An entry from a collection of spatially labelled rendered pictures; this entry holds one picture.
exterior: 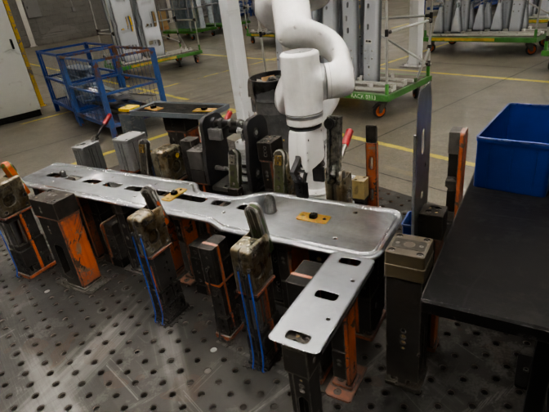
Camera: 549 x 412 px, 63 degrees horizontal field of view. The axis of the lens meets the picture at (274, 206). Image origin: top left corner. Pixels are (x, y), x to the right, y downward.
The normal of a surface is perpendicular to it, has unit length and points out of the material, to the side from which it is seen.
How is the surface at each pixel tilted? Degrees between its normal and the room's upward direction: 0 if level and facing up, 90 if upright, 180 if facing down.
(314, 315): 0
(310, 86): 90
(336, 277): 0
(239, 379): 0
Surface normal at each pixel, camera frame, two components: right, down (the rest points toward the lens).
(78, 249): 0.86, 0.14
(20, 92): 0.64, 0.29
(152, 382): -0.11, -0.88
